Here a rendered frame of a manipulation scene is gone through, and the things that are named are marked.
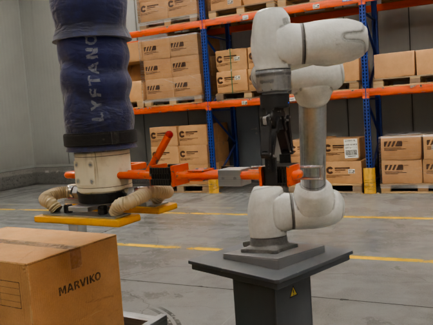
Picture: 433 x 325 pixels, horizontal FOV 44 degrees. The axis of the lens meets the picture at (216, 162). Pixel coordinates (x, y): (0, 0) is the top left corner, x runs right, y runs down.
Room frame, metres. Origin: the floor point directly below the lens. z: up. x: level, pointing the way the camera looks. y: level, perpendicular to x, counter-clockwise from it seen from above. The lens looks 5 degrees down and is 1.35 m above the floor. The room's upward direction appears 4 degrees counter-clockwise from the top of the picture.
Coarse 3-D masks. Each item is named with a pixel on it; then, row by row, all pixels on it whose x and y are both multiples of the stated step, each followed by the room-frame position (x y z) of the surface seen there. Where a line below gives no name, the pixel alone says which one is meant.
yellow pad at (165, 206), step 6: (156, 204) 1.67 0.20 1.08; (162, 204) 1.70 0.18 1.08; (168, 204) 1.69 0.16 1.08; (174, 204) 1.71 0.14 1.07; (96, 210) 1.77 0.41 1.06; (126, 210) 1.70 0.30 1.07; (132, 210) 1.69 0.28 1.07; (138, 210) 1.68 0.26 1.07; (144, 210) 1.66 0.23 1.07; (150, 210) 1.65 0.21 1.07; (156, 210) 1.64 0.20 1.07; (162, 210) 1.65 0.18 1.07; (168, 210) 1.68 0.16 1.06
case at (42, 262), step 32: (0, 256) 1.69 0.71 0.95; (32, 256) 1.66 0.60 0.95; (64, 256) 1.70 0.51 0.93; (96, 256) 1.82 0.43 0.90; (0, 288) 1.64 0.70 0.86; (32, 288) 1.58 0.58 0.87; (64, 288) 1.69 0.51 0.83; (96, 288) 1.81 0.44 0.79; (0, 320) 1.65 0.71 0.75; (32, 320) 1.58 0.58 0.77; (64, 320) 1.68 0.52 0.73; (96, 320) 1.80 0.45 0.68
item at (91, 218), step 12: (72, 204) 1.64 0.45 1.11; (36, 216) 1.64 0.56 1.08; (48, 216) 1.62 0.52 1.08; (60, 216) 1.61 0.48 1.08; (72, 216) 1.58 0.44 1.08; (84, 216) 1.56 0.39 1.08; (96, 216) 1.54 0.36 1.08; (108, 216) 1.52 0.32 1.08; (120, 216) 1.52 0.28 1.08; (132, 216) 1.53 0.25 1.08
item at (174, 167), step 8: (152, 168) 1.52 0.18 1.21; (160, 168) 1.51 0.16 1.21; (168, 168) 1.50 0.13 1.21; (176, 168) 1.51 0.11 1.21; (184, 168) 1.55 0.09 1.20; (152, 176) 1.54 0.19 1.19; (160, 176) 1.52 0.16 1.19; (168, 176) 1.51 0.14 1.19; (152, 184) 1.53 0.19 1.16; (160, 184) 1.51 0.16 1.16; (168, 184) 1.50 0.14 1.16; (176, 184) 1.51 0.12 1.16
